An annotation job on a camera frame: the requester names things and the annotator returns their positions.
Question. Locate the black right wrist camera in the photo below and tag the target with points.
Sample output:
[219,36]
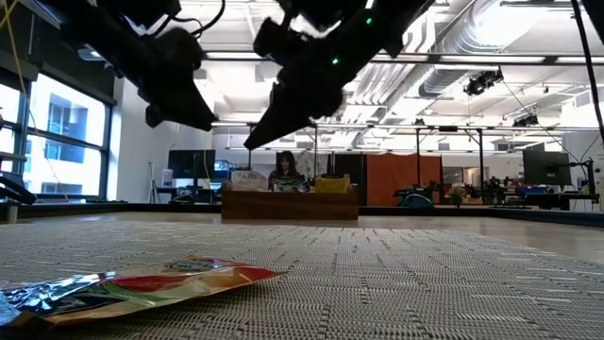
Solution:
[325,11]

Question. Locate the black monitor on stand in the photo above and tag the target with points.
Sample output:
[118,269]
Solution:
[191,164]

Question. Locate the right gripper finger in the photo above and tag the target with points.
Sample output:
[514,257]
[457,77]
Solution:
[288,125]
[270,118]

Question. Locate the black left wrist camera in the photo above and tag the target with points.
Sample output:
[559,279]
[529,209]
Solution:
[181,45]

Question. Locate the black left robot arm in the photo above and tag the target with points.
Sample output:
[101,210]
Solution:
[104,28]

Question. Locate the background office desk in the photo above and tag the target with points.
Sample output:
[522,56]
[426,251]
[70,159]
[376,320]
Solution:
[557,197]

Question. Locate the black monitor on arm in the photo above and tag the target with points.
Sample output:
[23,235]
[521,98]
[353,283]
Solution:
[546,167]

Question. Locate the person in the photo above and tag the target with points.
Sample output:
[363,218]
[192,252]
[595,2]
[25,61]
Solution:
[285,163]

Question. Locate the yellow and red tea bag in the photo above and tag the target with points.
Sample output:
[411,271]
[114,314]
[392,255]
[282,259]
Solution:
[165,288]
[332,185]

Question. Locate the large glass window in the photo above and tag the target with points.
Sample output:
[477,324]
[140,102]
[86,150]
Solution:
[71,156]

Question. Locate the blue office chair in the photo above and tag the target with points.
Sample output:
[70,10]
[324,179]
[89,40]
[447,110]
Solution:
[417,201]

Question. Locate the long ceiling light strip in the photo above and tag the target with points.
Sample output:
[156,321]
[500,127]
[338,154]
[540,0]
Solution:
[500,59]

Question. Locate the wooden three-compartment organizer box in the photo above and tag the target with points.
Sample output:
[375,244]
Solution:
[288,208]

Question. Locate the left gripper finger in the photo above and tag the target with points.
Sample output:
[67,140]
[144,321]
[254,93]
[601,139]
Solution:
[191,118]
[206,108]

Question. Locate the black ceiling-mounted camera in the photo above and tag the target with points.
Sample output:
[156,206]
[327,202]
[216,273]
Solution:
[526,120]
[481,82]

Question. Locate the small potted office plant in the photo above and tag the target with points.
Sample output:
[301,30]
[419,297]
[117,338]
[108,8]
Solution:
[457,194]

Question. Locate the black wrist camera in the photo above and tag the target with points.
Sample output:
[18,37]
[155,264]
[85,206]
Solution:
[181,45]
[325,11]

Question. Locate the orange room partition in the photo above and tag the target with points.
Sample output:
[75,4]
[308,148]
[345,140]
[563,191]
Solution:
[406,179]

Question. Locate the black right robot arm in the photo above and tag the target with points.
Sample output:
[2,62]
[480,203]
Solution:
[396,23]

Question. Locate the grey woven placemat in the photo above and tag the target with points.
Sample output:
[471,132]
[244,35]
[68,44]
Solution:
[377,283]

